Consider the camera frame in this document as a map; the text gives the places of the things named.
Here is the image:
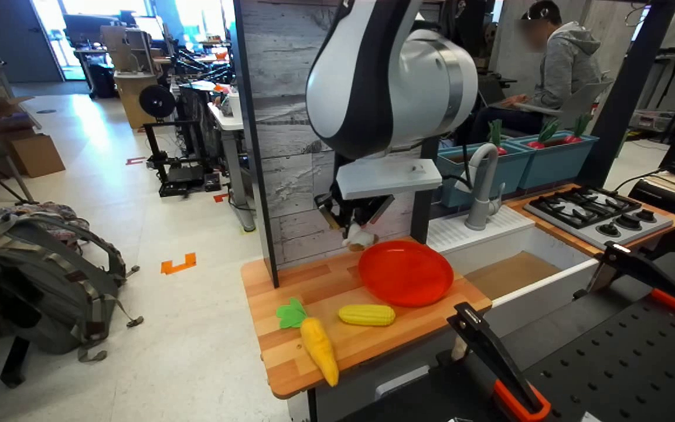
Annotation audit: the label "black perforated table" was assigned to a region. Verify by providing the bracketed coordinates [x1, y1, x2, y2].
[340, 250, 675, 422]

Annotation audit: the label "white plush toy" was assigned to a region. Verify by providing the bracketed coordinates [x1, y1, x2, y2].
[344, 224, 377, 250]

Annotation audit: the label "black orange clamp far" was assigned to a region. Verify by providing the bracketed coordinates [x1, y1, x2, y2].
[586, 242, 675, 312]

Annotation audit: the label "orange plate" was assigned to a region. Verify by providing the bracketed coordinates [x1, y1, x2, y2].
[359, 238, 456, 307]

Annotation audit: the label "blue plastic bin left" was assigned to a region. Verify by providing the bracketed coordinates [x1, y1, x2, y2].
[436, 143, 531, 208]

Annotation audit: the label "black orange clamp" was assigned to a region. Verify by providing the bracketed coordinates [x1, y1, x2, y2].
[449, 303, 553, 422]
[586, 242, 675, 312]

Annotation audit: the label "seated person grey hoodie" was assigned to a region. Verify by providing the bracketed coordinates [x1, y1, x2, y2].
[457, 0, 605, 143]

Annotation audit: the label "orange floor tape marker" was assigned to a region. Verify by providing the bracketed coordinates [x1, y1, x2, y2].
[160, 254, 198, 273]

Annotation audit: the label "grey wood backsplash panel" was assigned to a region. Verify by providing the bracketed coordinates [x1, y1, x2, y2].
[233, 0, 457, 290]

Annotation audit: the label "grey toy faucet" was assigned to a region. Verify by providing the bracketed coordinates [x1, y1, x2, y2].
[464, 143, 502, 232]

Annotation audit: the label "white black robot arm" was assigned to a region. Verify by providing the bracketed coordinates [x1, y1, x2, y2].
[305, 0, 478, 232]

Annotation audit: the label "toy stove top burners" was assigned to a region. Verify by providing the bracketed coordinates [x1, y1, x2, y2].
[509, 182, 675, 255]

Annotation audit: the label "cardboard box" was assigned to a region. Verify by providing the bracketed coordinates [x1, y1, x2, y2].
[9, 134, 63, 177]

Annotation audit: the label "white toy sink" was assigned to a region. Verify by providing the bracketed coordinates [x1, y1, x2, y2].
[427, 207, 598, 307]

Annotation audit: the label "grey backpack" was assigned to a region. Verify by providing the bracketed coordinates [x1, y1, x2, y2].
[0, 203, 143, 364]

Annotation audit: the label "blue plastic bin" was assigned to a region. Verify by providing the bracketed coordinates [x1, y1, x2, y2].
[436, 143, 531, 208]
[509, 132, 598, 189]

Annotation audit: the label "black orange clamp near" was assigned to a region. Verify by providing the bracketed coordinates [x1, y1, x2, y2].
[449, 303, 553, 422]

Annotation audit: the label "grey white desk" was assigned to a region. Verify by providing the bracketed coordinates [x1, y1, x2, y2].
[209, 91, 255, 232]

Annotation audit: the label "yellow carrot plush green top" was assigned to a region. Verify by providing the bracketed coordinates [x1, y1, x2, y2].
[278, 299, 340, 387]

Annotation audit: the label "blue plastic bin right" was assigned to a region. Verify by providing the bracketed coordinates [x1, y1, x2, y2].
[509, 132, 598, 189]

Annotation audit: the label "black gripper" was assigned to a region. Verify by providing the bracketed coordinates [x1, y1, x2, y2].
[314, 195, 395, 235]

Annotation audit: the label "wooden toy kitchen counter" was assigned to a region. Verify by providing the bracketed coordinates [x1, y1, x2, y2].
[241, 254, 493, 398]

